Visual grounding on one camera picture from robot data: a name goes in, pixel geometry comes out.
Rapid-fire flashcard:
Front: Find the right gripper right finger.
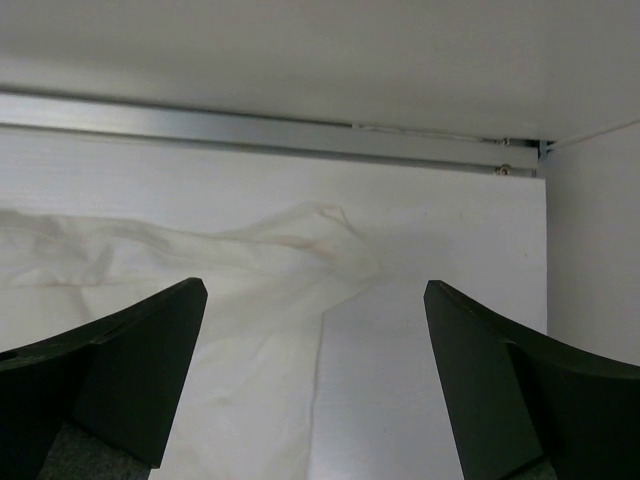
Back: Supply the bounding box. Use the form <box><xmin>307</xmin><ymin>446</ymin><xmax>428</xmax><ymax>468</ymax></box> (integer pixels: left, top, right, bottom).
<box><xmin>424</xmin><ymin>280</ymin><xmax>639</xmax><ymax>479</ymax></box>

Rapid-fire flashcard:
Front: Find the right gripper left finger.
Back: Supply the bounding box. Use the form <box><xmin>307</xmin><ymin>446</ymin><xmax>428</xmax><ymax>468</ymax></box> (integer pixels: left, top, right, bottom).
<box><xmin>1</xmin><ymin>278</ymin><xmax>208</xmax><ymax>479</ymax></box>

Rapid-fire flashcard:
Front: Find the white tank top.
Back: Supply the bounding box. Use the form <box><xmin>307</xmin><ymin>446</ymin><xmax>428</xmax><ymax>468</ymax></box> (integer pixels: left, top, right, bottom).
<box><xmin>1</xmin><ymin>208</ymin><xmax>379</xmax><ymax>479</ymax></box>

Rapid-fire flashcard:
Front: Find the aluminium table edge rail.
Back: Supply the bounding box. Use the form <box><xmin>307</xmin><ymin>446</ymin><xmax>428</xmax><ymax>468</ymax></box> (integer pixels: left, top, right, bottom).
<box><xmin>1</xmin><ymin>91</ymin><xmax>550</xmax><ymax>175</ymax></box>

